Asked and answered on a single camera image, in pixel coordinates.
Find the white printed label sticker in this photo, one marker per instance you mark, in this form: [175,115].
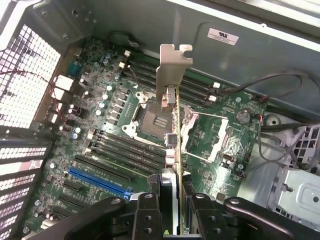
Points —
[223,36]

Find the metal socket cover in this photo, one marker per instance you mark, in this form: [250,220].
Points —
[220,140]

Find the grey metal PC case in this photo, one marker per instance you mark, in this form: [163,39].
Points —
[155,22]

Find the round coin cell battery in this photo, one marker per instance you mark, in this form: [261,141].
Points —
[243,116]

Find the CPU socket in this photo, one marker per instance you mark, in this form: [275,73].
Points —
[152,117]

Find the short black expansion slot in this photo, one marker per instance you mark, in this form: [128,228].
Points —
[72,185]

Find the thin metal locking lever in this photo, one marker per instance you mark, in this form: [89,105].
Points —
[212,115]
[197,157]

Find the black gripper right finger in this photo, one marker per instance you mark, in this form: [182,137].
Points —
[200,217]

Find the medium black expansion slot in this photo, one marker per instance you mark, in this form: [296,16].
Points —
[61,212]
[72,200]

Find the long blue expansion slot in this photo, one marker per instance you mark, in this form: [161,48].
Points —
[97,182]

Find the black RAM slot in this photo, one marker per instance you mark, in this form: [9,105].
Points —
[197,86]
[125,160]
[130,148]
[200,81]
[192,98]
[127,153]
[195,93]
[132,142]

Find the long black expansion slot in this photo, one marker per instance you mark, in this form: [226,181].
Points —
[102,168]

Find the blue VGA port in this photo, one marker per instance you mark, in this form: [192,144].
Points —
[73,67]

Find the green motherboard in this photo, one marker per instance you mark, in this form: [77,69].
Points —
[107,117]

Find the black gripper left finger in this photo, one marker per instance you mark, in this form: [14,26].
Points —
[147,215]

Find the grey metal disk bay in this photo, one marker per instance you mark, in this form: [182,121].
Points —
[297,190]

